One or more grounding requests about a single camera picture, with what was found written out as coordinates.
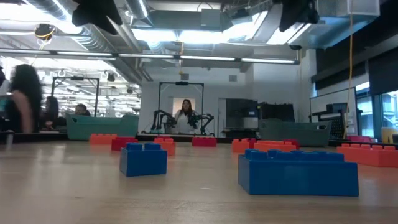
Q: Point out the black background robot arm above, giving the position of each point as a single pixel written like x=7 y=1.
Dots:
x=203 y=121
x=161 y=119

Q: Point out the orange long block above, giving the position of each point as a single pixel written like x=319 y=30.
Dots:
x=102 y=140
x=370 y=157
x=273 y=147

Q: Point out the blue small square block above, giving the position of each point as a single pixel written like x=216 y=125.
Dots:
x=143 y=161

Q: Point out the blue long block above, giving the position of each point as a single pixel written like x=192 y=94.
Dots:
x=298 y=177

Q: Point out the yellow drum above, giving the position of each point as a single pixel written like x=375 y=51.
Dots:
x=389 y=135

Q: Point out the black aluminium table frame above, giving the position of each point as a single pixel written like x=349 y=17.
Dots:
x=31 y=137

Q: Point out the teal plastic bin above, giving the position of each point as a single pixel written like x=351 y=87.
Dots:
x=93 y=129

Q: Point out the pink low container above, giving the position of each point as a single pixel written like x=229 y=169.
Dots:
x=360 y=139

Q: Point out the black gantry frame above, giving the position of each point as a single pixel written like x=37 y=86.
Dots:
x=181 y=83
x=75 y=78

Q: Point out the black cabinet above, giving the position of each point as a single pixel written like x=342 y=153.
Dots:
x=239 y=110
x=276 y=111

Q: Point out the red long block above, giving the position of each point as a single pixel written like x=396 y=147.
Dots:
x=203 y=142

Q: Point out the orange small square block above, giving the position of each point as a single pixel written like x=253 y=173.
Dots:
x=239 y=146
x=170 y=148

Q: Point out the long ceiling light bar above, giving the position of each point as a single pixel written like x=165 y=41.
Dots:
x=149 y=56

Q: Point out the dark grey-blue plastic bin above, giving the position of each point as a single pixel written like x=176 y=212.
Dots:
x=295 y=133

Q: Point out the person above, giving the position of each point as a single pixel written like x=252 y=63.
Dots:
x=26 y=93
x=81 y=109
x=185 y=123
x=51 y=109

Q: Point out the black perforated rack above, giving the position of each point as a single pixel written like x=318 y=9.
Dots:
x=340 y=129

